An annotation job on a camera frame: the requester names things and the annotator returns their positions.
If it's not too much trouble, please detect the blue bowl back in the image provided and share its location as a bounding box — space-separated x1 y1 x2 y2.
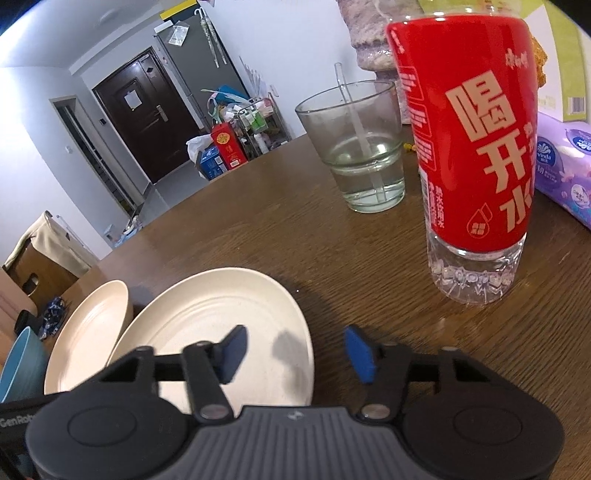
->
0 327 49 403

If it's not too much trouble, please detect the cream plate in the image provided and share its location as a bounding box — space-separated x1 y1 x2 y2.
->
44 280 133 395
110 267 315 413

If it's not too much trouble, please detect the black cup on chair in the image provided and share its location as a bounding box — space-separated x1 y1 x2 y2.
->
14 310 43 335

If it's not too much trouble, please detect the wooden chair with cloth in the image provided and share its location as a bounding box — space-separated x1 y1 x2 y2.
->
3 211 98 310

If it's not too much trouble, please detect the blue box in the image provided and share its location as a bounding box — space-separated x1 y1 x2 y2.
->
198 145 228 181

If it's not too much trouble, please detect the white plastic bag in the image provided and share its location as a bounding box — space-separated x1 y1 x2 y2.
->
186 134 213 169

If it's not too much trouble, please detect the red box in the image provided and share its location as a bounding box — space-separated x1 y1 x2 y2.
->
211 122 247 170

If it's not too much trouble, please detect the glass of water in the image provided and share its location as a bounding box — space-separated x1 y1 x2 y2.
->
295 62 406 213

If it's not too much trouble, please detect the purple tissue pack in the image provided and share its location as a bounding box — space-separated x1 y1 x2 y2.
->
535 113 591 229

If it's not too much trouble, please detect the dark brown door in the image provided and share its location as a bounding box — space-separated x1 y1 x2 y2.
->
93 48 202 184

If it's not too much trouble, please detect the red label water bottle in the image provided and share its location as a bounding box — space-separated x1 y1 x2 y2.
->
387 5 538 305

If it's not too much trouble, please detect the grey refrigerator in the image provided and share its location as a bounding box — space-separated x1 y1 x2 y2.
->
156 5 249 130

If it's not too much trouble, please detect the flower vase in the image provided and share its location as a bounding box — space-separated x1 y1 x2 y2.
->
337 0 424 124

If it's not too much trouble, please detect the wire rack with clutter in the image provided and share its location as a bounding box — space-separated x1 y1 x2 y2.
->
202 86 291 162

